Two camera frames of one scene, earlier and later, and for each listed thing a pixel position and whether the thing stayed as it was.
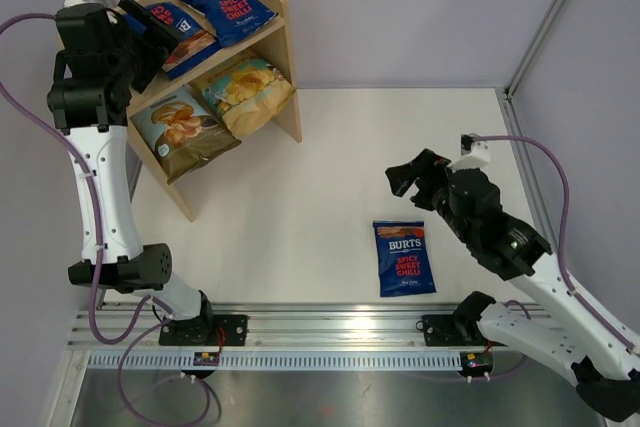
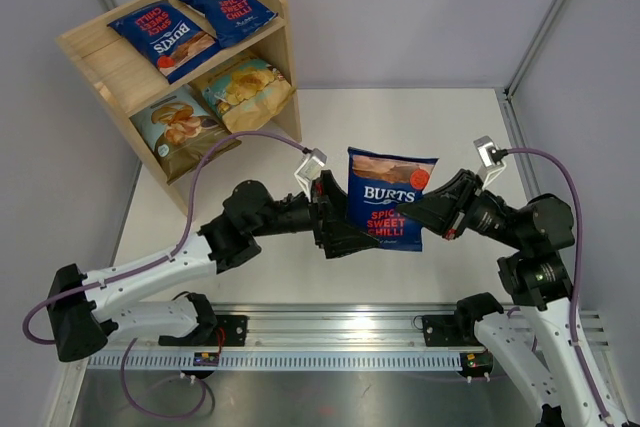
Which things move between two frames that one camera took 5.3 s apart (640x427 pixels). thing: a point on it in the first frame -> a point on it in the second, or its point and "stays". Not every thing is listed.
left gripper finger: x=150 y=70 -> x=334 y=194
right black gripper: x=401 y=177 -> x=448 y=208
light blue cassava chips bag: x=184 y=134 stays
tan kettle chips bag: x=249 y=95 stays
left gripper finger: x=152 y=26 -> x=341 y=239
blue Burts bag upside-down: x=196 y=46 stays
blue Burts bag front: x=404 y=264 -> x=377 y=185
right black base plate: x=452 y=330 stays
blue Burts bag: x=234 y=13 stays
